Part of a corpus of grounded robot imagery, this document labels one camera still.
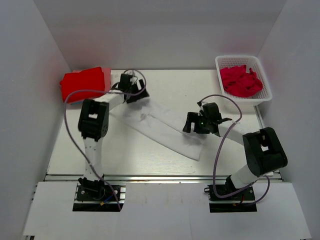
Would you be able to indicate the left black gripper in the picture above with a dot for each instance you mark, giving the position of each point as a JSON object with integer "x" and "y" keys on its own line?
{"x": 143, "y": 94}

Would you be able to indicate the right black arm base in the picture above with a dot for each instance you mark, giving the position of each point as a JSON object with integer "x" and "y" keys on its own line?
{"x": 222, "y": 192}

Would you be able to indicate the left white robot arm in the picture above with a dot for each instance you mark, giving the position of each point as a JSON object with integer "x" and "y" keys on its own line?
{"x": 93, "y": 121}

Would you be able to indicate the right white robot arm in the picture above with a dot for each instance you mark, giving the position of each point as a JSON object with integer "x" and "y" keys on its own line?
{"x": 263, "y": 150}

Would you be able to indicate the folded blue t shirt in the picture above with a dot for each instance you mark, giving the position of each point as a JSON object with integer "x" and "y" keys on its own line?
{"x": 76, "y": 103}

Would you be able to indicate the white plastic basket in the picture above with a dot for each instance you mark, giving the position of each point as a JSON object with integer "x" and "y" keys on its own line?
{"x": 251, "y": 62}

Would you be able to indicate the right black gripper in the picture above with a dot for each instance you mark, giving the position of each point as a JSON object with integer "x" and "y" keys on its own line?
{"x": 194, "y": 117}

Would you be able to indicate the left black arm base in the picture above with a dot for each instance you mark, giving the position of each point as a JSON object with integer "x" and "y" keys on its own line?
{"x": 96, "y": 190}

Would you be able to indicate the white t shirt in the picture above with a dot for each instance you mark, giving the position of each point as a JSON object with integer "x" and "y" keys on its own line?
{"x": 160, "y": 124}

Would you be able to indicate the folded red t shirt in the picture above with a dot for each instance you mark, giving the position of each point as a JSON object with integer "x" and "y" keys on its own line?
{"x": 68, "y": 85}

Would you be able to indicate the crumpled magenta t shirt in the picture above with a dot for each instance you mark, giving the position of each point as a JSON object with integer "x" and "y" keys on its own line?
{"x": 239, "y": 82}

